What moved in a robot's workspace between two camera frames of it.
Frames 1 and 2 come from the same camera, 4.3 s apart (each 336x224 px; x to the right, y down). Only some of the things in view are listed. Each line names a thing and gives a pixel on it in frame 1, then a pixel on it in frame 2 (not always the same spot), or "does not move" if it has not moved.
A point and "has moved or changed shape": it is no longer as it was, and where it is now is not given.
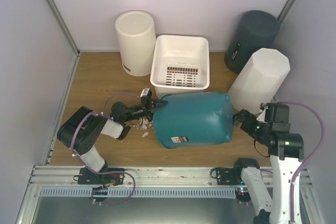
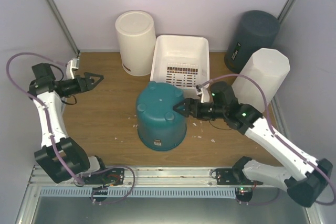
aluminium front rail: x=58 y=177 does not move
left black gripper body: x=145 y=110 -> x=74 y=89
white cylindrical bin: x=136 y=36 does not move
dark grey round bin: x=255 y=30 does not move
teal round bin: x=189 y=119 has moved or changed shape
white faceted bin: x=259 y=80 does not move
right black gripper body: x=255 y=132 -> x=217 y=112
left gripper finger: x=156 y=104 -> x=89 y=81
